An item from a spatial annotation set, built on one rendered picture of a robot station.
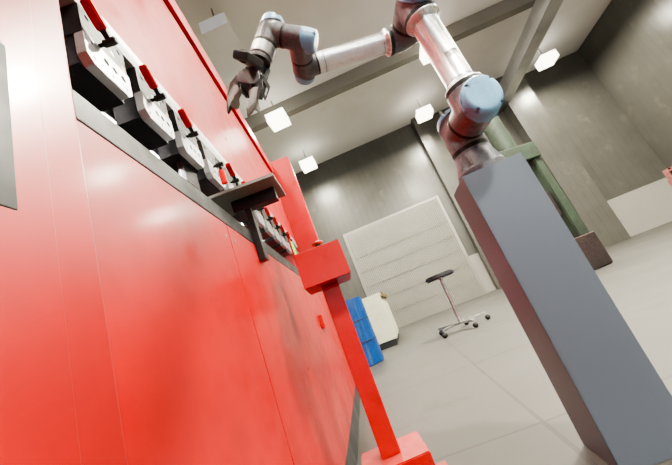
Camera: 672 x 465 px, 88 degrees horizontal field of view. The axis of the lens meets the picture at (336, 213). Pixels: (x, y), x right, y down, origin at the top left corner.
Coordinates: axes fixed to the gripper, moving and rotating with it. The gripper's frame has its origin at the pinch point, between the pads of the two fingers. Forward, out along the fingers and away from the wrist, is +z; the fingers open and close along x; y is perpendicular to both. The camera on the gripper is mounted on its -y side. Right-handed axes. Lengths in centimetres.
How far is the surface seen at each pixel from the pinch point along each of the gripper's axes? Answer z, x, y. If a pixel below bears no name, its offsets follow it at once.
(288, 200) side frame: -40, 63, 231
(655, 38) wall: -742, -554, 695
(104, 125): 32, -13, -47
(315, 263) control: 36, -27, 29
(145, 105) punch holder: 9.5, 18.0, -12.4
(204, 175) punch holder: 13.1, 21.8, 27.4
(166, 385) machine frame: 60, -31, -44
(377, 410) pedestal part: 74, -56, 37
